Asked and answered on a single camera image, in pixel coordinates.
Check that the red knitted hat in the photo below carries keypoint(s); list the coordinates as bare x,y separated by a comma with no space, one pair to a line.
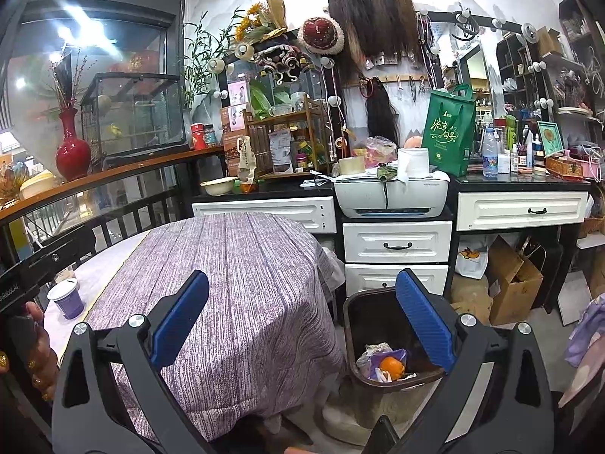
321,35

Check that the white plastic bag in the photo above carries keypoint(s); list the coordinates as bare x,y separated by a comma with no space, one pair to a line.
371,354

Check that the lilac floral cloth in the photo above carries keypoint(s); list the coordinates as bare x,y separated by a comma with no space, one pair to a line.
588,340

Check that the person's left hand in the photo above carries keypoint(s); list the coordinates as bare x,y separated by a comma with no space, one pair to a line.
45,359

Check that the red canister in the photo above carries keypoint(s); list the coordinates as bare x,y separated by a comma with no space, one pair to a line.
198,137

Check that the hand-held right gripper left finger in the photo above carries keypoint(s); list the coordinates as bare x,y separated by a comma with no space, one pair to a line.
182,312

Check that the black wig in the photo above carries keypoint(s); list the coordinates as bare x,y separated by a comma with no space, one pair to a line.
380,113

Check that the dark dried branches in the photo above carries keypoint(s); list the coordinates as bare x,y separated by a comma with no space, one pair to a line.
71,83

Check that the beige tape roll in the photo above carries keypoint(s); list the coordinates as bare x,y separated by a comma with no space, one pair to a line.
351,165

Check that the red ceramic vase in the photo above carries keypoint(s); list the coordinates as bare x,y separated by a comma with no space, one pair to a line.
73,156

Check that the cream printed paper bag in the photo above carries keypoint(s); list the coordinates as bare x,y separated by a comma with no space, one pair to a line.
246,161

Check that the bamboo shelf rack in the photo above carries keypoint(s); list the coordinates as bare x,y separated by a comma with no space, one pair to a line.
288,118

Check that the cardboard box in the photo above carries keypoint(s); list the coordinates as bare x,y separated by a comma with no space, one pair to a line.
513,288

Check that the white printer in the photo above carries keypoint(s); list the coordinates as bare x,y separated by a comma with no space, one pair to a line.
411,196

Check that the white paper roll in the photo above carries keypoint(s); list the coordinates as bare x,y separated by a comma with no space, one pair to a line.
412,163

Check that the lion dance decoration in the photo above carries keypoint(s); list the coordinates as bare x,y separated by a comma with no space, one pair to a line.
281,64

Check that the brown printed box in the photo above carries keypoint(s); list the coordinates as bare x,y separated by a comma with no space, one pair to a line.
231,146

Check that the wooden handrail with black bars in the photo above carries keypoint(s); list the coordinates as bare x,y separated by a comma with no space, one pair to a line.
118,172

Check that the vanity mirror with bulbs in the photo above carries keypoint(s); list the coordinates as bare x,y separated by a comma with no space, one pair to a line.
472,66
316,87

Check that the cream lidded pot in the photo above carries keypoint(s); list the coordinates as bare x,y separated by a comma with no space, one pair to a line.
40,184

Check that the grey printed pouch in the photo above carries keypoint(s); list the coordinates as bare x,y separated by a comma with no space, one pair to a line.
280,151

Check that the hanging brown hair extensions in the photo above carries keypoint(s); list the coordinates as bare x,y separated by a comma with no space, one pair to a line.
373,28

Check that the green bamboo plant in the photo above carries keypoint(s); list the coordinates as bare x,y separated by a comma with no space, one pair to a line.
198,56

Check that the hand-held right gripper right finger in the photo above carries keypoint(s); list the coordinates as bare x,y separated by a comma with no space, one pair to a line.
423,321

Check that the white bag orange print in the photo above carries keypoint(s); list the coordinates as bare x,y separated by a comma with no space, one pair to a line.
472,262

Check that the sunflower bouquet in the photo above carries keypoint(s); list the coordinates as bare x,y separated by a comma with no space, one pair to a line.
257,19

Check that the purple paper cup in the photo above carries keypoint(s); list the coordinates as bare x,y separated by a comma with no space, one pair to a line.
68,300

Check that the clear water bottle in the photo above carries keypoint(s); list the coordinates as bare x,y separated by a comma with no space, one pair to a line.
490,158

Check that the small glass jar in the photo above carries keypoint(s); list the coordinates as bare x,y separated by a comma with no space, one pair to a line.
211,136

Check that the amber glass ornament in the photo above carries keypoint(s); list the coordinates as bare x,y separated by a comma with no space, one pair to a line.
12,184

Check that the framed sunflower picture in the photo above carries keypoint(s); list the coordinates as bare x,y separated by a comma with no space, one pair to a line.
550,139

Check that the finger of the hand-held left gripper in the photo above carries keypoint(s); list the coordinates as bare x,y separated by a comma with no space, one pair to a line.
61,257

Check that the pale table cover yellow trim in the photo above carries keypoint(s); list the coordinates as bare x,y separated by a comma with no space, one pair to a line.
101,265

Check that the cream bowl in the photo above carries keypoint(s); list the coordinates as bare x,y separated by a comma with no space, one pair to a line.
220,187

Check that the orange foam fruit net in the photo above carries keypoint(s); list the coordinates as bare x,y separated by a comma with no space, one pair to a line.
392,368

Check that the purple white snack packet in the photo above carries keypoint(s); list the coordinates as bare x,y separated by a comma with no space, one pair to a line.
400,354

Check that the black framed glass case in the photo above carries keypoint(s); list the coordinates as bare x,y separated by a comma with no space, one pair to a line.
137,113

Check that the dark brown waste bin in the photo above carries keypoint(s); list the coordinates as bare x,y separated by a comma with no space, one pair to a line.
373,314

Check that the wide white drawer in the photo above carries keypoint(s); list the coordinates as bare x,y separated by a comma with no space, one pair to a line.
264,213
501,210

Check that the carved wooden box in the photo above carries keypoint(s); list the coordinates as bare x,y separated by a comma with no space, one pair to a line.
562,168

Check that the pink plastic bag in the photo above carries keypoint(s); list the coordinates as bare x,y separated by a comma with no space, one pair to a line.
378,149

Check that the green shopping bag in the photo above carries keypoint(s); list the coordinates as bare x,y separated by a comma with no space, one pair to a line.
446,137

